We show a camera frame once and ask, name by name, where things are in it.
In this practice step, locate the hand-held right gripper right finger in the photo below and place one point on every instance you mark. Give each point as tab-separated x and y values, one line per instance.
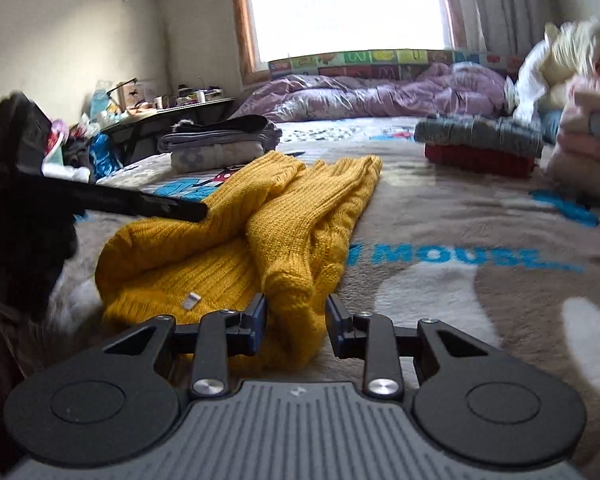
333	325

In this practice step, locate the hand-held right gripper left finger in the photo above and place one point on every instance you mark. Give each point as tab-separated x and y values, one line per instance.
256	325

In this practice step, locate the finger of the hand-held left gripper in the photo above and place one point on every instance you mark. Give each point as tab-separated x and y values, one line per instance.
170	207

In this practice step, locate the yellow knit sweater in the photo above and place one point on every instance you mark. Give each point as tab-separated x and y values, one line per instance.
290	220

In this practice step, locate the red floral padded cloth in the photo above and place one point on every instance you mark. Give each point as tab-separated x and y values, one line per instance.
55	137

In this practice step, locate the blue plastic bag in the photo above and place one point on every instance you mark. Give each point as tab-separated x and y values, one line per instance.
105	155

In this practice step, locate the black desk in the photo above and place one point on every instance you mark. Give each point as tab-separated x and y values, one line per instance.
165	120

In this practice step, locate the black folded garment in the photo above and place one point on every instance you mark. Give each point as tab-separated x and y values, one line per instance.
230	122

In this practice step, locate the group of small desk items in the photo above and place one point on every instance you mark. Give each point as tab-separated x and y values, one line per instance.
150	100

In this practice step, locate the brown cartoon printed blanket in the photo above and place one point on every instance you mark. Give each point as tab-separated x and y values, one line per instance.
430	220

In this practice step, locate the red folded garment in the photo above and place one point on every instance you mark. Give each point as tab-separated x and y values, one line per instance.
480	162

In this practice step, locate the purple duvet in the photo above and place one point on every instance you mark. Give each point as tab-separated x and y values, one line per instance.
380	92

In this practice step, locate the folded denim garment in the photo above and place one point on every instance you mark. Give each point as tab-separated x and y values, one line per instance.
480	135

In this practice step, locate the colourful alphabet headboard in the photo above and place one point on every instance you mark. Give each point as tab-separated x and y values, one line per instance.
360	57

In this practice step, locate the window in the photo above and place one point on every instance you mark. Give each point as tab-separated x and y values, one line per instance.
345	5

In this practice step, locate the beige folded garment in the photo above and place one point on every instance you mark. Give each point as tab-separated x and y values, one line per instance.
580	180

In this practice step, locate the pink garment with cartoon print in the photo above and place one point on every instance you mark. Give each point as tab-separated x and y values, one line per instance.
585	145

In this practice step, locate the white quilt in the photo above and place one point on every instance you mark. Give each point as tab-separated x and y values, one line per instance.
527	80

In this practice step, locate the pink folded garment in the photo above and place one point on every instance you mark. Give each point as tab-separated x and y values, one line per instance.
580	110

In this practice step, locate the pink floral quilt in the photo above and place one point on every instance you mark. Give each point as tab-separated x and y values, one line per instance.
595	75

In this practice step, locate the grey curtain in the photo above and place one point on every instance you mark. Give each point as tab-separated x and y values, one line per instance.
505	0

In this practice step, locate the cream fleece blanket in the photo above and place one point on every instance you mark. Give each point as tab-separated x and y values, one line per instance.
575	45

